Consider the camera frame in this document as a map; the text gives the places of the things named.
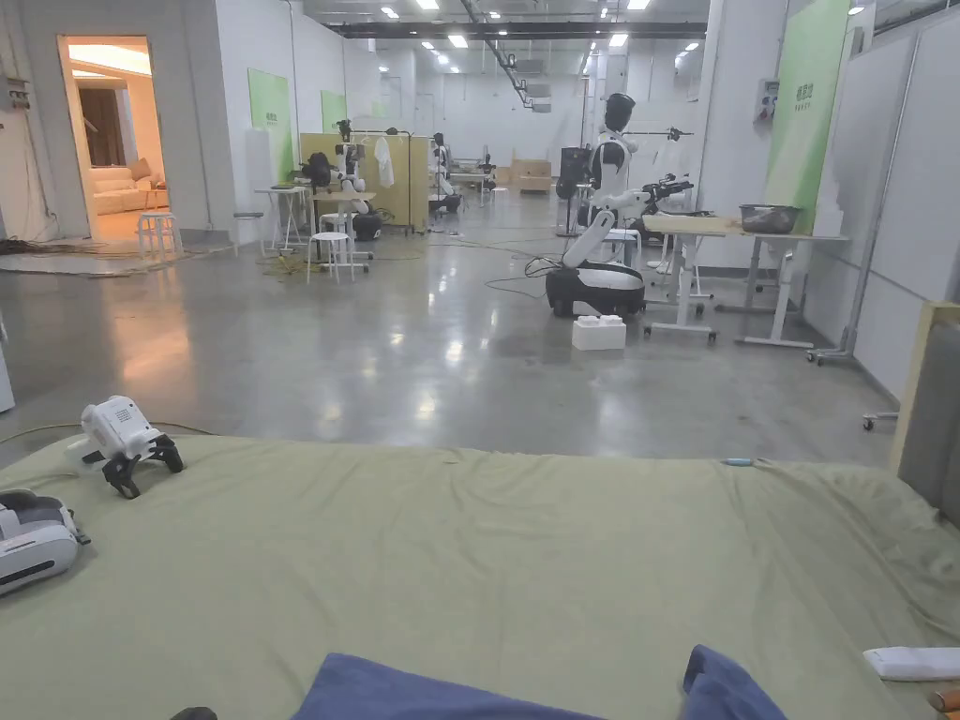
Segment white foam block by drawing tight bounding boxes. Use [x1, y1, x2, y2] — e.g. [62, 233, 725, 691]
[571, 314, 628, 353]

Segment white round stool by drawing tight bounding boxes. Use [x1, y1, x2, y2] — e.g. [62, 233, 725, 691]
[307, 231, 356, 286]
[136, 211, 185, 261]

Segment brown cartons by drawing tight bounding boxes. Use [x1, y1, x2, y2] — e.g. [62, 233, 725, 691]
[496, 152, 558, 198]

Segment bed with pale green sheet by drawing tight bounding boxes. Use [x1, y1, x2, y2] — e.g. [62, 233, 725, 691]
[0, 433, 960, 720]

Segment white robot at wooden table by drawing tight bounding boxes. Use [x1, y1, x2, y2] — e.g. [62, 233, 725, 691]
[299, 118, 385, 243]

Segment white and black humanoid robot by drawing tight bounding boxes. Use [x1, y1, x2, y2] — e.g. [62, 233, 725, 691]
[545, 93, 696, 321]

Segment white folding table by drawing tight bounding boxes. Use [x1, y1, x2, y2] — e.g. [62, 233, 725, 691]
[253, 185, 313, 254]

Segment white table with grey bin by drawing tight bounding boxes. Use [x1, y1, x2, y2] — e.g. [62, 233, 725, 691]
[642, 202, 853, 351]

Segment dark blue garment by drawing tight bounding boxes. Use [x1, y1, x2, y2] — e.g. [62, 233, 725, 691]
[291, 644, 790, 720]

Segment spare white hand-held gripper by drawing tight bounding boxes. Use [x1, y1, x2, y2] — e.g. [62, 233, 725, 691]
[80, 395, 186, 501]

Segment cream sofa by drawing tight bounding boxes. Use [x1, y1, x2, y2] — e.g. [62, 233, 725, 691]
[89, 159, 171, 217]

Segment grey padded headboard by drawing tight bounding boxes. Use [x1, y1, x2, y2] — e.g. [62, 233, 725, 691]
[891, 299, 960, 528]

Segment white headset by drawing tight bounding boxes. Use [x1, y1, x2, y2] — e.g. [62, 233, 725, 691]
[0, 488, 92, 598]

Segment black cable on floor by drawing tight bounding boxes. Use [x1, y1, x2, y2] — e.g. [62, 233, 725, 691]
[483, 253, 567, 300]

